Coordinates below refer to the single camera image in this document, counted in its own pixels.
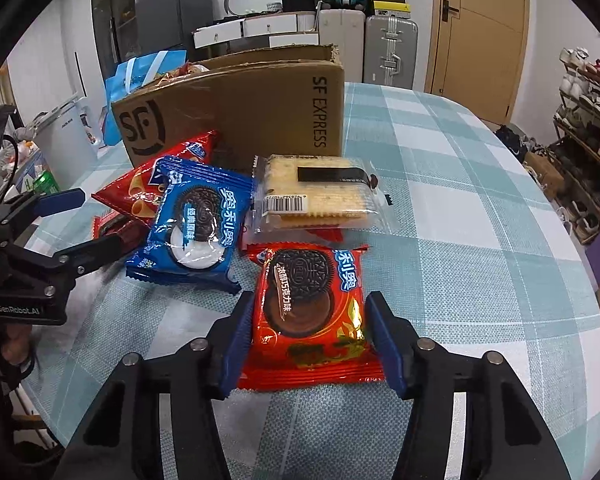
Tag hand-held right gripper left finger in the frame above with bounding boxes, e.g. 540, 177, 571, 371
67, 290, 257, 480

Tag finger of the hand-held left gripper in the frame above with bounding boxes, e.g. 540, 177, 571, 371
0, 187, 86, 232
10, 232, 124, 277

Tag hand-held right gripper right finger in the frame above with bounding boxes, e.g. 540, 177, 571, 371
365, 290, 574, 480

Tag dark red small packet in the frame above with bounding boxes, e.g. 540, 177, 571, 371
92, 212, 151, 257

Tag red cone snack packet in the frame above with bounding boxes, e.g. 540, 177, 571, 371
91, 130, 220, 222

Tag red cookie packet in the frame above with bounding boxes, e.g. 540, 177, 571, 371
237, 242, 386, 391

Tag blue cookie packet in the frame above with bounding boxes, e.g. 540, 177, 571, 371
125, 156, 257, 295

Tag clear cracker packet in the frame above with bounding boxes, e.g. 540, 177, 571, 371
243, 154, 393, 236

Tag red noodle snack packet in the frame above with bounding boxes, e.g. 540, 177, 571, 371
147, 60, 210, 89

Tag brown cardboard box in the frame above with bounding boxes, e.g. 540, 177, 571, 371
111, 44, 346, 171

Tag person's left hand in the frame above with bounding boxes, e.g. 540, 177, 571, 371
0, 324, 37, 392

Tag white appliance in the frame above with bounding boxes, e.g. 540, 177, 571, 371
32, 95, 106, 162

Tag plain red snack packet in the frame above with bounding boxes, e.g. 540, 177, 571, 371
300, 225, 346, 244

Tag blue cartoon tote bag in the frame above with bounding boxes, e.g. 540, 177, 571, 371
104, 51, 188, 146

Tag checked green tablecloth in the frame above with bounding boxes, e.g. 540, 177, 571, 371
20, 80, 600, 480

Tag dark tall cabinet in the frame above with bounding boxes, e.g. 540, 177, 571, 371
91, 0, 141, 68

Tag grey fridge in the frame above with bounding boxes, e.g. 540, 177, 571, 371
134, 0, 215, 55

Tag dark shoes on floor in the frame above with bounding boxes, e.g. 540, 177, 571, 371
495, 125, 537, 162

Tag wide white drawer cabinet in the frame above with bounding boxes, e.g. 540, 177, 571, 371
192, 12, 321, 47

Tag wooden shoe rack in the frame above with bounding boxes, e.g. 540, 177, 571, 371
552, 60, 600, 246

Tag silver suitcase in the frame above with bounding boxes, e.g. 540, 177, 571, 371
364, 15, 420, 90

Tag white suitcase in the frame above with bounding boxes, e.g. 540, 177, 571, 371
319, 8, 367, 83

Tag rows of shoes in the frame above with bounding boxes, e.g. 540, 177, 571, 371
555, 47, 600, 231

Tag wooden door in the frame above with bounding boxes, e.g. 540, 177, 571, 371
425, 0, 531, 117

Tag yellow black shoe box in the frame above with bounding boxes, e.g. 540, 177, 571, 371
372, 1, 412, 17

